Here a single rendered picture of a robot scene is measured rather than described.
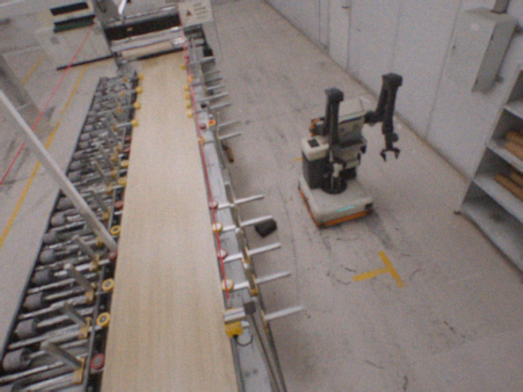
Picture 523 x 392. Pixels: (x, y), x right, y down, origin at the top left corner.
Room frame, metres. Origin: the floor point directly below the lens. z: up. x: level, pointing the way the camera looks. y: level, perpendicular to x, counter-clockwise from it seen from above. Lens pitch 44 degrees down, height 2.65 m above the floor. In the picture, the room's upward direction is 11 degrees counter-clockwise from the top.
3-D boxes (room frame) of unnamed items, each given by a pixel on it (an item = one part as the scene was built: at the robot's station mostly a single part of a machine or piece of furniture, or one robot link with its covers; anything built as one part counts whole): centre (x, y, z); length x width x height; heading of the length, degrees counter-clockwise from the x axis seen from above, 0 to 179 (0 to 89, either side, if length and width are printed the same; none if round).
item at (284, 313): (0.84, 0.10, 0.82); 0.43 x 0.03 x 0.04; 96
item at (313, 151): (2.49, -0.77, 0.59); 0.55 x 0.34 x 0.83; 96
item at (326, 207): (2.40, -0.78, 0.16); 0.67 x 0.64 x 0.25; 6
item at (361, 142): (2.11, -0.81, 0.99); 0.28 x 0.16 x 0.22; 96
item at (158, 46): (5.57, 1.19, 1.05); 1.43 x 0.12 x 0.12; 96
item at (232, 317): (0.49, 0.14, 1.20); 0.15 x 0.12 x 1.00; 6
